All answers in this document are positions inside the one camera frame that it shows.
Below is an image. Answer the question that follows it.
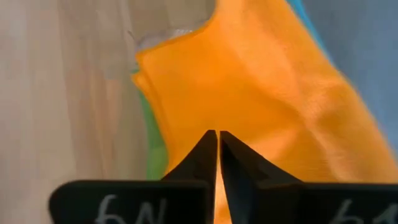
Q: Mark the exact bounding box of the orange microfiber towel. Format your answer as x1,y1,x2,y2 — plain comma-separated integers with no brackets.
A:
132,0,398,224

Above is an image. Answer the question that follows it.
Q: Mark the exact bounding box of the blue microfiber towel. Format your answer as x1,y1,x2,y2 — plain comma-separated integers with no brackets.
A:
287,0,335,65

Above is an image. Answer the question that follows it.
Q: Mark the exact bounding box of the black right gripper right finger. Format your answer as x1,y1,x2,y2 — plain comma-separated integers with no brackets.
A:
220,130,398,224

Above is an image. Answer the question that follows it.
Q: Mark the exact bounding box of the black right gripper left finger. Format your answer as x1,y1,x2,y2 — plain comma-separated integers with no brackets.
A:
49,129,218,224

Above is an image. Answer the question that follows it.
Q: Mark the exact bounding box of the green microfiber towel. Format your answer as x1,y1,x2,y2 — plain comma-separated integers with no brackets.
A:
136,90,170,181

